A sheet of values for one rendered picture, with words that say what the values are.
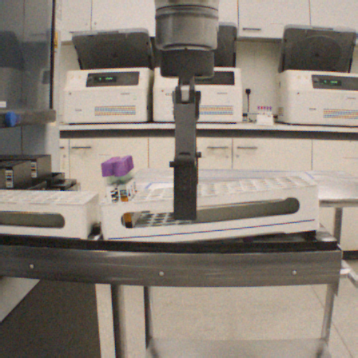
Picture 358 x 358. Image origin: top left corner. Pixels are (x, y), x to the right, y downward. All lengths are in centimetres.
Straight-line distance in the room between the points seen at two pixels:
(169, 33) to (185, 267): 31
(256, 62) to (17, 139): 258
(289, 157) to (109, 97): 118
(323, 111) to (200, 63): 246
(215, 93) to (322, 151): 77
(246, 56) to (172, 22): 300
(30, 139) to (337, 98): 220
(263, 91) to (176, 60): 300
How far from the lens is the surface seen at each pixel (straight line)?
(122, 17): 336
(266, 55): 364
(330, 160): 308
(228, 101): 297
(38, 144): 128
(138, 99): 298
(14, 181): 101
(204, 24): 64
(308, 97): 304
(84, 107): 306
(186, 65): 63
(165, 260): 63
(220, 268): 64
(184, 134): 59
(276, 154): 300
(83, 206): 66
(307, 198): 64
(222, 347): 148
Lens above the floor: 99
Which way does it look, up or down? 8 degrees down
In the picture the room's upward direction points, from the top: straight up
